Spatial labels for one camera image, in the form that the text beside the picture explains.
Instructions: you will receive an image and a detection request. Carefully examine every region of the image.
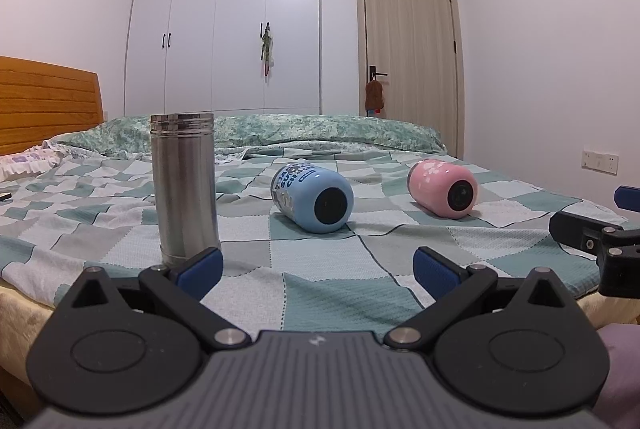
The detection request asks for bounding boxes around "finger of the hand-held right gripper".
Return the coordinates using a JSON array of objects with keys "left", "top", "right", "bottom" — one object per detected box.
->
[
  {"left": 548, "top": 210, "right": 640, "bottom": 301},
  {"left": 613, "top": 185, "right": 640, "bottom": 212}
]

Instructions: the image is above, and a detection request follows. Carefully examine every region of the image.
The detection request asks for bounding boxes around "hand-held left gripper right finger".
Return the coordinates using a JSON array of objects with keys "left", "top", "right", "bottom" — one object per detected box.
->
[{"left": 383, "top": 246, "right": 581, "bottom": 352}]

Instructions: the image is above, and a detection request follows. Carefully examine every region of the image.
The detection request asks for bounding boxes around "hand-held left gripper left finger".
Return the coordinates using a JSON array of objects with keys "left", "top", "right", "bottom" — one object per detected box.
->
[{"left": 56, "top": 247, "right": 252, "bottom": 352}]

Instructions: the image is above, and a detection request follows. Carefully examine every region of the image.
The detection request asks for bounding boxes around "pink flowered cup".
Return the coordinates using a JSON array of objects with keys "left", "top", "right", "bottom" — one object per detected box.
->
[{"left": 407, "top": 159, "right": 479, "bottom": 220}]

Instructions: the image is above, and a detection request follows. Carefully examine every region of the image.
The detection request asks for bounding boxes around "blue printed cup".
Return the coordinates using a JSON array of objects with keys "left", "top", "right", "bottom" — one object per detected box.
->
[{"left": 270, "top": 162, "right": 355, "bottom": 234}]

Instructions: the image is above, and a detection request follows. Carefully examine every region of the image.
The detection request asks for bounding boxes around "stainless steel thermos bottle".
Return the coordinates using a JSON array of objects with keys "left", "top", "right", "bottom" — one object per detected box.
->
[{"left": 150, "top": 112, "right": 222, "bottom": 269}]

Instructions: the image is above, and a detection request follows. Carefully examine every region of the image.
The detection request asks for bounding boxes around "checkered green grey blanket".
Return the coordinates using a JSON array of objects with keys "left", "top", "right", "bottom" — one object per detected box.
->
[{"left": 0, "top": 144, "right": 632, "bottom": 341}]

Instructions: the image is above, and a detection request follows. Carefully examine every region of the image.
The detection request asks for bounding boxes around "purple cloth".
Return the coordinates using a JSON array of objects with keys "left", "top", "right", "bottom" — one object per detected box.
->
[{"left": 596, "top": 323, "right": 640, "bottom": 429}]

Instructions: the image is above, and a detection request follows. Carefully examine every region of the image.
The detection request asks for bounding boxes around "green floral quilt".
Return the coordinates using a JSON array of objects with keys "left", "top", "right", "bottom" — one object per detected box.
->
[{"left": 49, "top": 112, "right": 449, "bottom": 160}]

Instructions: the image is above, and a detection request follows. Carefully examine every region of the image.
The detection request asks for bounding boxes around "beige mattress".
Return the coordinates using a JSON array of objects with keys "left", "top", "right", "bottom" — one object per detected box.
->
[{"left": 0, "top": 283, "right": 57, "bottom": 407}]

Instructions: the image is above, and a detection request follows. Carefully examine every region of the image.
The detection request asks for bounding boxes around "white printed pillow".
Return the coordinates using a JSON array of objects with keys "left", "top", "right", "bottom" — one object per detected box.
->
[{"left": 0, "top": 141, "right": 67, "bottom": 182}]

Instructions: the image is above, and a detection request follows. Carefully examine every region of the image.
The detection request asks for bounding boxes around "light wooden door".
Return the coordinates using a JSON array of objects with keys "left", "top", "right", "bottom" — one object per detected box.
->
[{"left": 354, "top": 0, "right": 465, "bottom": 160}]

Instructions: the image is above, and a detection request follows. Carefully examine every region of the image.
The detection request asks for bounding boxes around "green hanging ornament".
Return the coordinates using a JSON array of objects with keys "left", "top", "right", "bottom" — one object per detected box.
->
[{"left": 259, "top": 30, "right": 276, "bottom": 78}]

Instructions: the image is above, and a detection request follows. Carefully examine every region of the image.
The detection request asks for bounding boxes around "wooden bed headboard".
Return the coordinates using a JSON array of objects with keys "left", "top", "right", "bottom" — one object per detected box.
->
[{"left": 0, "top": 55, "right": 105, "bottom": 158}]

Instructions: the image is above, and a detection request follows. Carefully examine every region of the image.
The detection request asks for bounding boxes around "white wardrobe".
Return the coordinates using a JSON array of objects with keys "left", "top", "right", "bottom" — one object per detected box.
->
[{"left": 123, "top": 0, "right": 322, "bottom": 118}]

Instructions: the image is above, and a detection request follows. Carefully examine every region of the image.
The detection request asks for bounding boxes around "white wall socket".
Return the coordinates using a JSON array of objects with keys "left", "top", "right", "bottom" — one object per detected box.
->
[{"left": 581, "top": 149, "right": 620, "bottom": 174}]

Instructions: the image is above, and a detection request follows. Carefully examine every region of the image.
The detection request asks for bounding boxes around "brown bag on handle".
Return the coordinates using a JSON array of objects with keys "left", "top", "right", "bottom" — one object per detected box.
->
[{"left": 364, "top": 77, "right": 385, "bottom": 118}]

